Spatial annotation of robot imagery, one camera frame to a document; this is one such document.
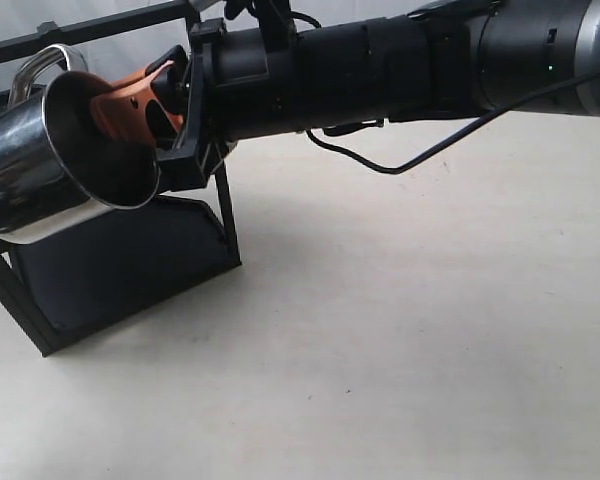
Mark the black two-tier shelf rack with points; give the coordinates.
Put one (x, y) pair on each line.
(83, 280)

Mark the stainless steel mug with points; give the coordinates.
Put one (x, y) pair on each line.
(57, 168)

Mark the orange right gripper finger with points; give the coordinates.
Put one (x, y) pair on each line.
(176, 54)

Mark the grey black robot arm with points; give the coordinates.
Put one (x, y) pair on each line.
(535, 56)

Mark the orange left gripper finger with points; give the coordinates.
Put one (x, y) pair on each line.
(143, 108)

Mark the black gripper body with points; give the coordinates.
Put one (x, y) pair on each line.
(261, 82)

